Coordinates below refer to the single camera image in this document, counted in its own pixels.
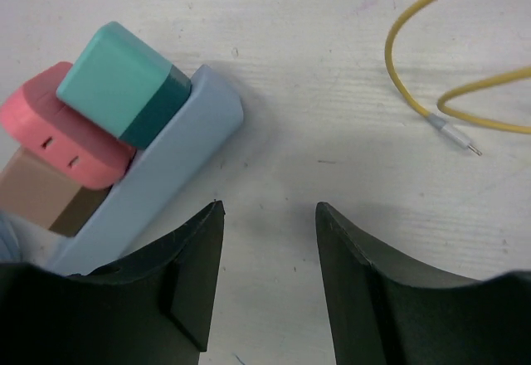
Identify pink plug adapter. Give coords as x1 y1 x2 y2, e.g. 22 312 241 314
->
1 61 135 190

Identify teal USB charger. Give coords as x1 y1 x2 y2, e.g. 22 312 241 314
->
56 22 192 149

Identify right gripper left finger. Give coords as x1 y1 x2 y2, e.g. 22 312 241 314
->
1 201 225 364

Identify brown USB charger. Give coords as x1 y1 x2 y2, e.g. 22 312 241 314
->
1 148 110 237

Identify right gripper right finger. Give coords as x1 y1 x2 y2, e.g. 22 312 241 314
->
315 202 530 364

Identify blue power strip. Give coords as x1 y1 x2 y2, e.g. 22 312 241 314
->
44 65 244 275

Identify yellow cable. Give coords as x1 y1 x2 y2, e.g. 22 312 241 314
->
384 0 531 158

